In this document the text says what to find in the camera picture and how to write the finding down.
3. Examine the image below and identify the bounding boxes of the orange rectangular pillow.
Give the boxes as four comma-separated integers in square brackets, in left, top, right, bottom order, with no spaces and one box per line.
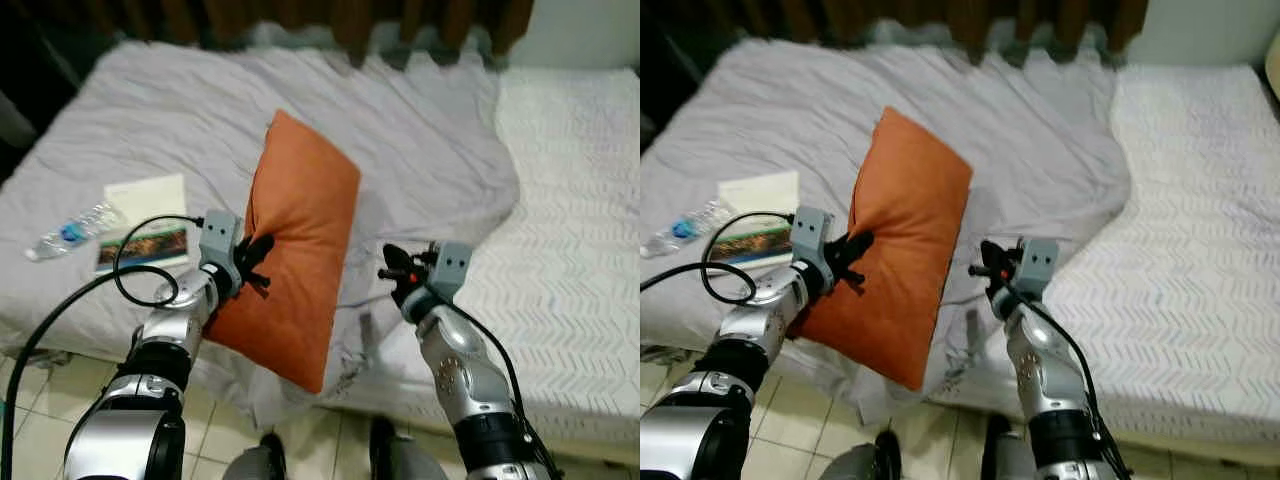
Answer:
[790,106,974,392]
[203,110,362,395]

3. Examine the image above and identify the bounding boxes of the white book with landscape photo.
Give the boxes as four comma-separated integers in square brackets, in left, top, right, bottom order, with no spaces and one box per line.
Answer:
[97,174,191,275]
[716,171,801,267]

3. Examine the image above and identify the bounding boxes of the clear plastic water bottle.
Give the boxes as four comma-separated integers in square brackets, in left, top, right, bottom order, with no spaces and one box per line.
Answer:
[25,202,121,263]
[645,198,731,261]

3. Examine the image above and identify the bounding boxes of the white quilted mattress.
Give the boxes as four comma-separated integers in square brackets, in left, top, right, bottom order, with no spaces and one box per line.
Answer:
[330,68,641,441]
[930,65,1280,441]

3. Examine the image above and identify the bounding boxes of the grey crumpled blanket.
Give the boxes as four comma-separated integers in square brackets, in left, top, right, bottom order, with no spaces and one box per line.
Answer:
[640,38,1133,426]
[0,40,521,431]

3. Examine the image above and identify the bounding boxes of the robot left leg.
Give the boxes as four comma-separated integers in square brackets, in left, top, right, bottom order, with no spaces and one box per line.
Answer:
[820,430,903,480]
[222,432,289,480]

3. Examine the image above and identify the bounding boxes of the brown pleated curtain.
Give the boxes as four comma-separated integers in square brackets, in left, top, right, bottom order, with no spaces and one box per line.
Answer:
[60,0,536,66]
[690,0,1151,63]

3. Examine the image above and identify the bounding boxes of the beige bed base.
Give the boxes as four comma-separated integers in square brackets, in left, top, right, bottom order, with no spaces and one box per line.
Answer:
[1120,430,1280,471]
[520,432,641,471]

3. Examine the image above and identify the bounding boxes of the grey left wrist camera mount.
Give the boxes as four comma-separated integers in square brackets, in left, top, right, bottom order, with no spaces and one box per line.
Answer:
[790,207,836,288]
[198,210,244,293]

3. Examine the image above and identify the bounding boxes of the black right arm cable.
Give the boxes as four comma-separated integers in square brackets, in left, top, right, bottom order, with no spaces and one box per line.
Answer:
[1018,283,1133,480]
[428,283,561,480]

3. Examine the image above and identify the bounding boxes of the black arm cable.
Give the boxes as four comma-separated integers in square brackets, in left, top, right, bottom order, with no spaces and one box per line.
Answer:
[640,211,797,307]
[1018,283,1133,480]
[428,283,561,480]
[0,214,206,480]

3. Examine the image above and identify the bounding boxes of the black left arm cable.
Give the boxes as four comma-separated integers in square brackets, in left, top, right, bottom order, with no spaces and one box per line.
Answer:
[640,211,797,307]
[0,214,206,480]

